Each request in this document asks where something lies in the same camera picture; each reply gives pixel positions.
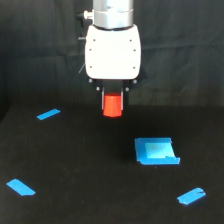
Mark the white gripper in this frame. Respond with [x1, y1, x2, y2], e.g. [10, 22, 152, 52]
[80, 25, 141, 111]

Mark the red hexagonal block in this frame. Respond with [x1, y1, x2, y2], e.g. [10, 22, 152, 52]
[103, 93, 122, 118]

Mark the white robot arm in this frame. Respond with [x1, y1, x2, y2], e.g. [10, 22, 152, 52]
[76, 0, 141, 118]

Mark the blue tape strip back left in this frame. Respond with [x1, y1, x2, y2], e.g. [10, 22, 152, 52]
[37, 109, 61, 120]

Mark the blue tape strip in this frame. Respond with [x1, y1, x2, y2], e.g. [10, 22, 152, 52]
[7, 179, 35, 196]
[37, 109, 61, 120]
[177, 187, 206, 205]

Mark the blue tape square marker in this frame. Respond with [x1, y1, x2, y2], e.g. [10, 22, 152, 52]
[135, 137, 180, 165]

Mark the blue tape strip front right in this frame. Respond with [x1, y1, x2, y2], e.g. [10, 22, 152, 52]
[177, 187, 206, 205]

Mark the blue tape strip front left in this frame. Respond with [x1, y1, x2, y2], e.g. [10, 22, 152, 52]
[7, 179, 35, 196]

